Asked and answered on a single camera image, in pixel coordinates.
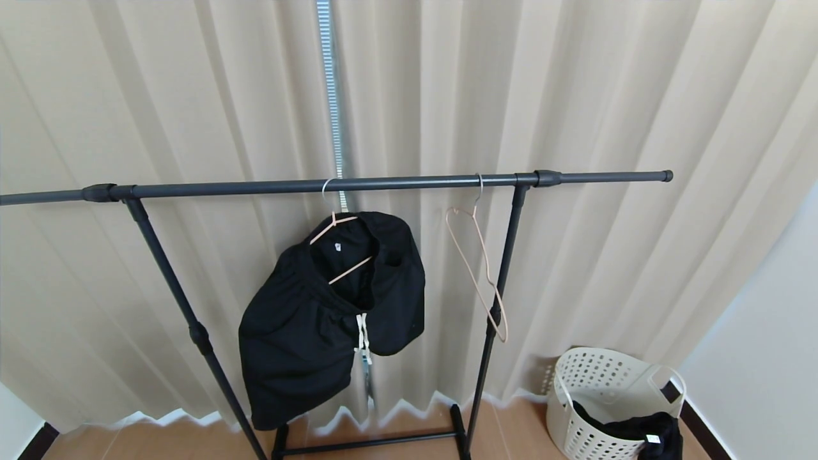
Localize white laundry basket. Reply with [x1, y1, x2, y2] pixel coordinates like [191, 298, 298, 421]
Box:
[546, 346, 688, 460]

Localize black shorts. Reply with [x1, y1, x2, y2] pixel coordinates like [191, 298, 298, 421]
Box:
[238, 210, 428, 431]

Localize black clothes rack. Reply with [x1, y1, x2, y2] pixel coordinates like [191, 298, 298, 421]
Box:
[0, 169, 674, 460]

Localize pink clothes hanger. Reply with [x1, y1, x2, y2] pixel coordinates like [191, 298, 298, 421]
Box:
[445, 173, 509, 344]
[309, 178, 375, 287]

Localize beige curtain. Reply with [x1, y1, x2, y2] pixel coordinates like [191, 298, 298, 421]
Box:
[0, 0, 818, 432]

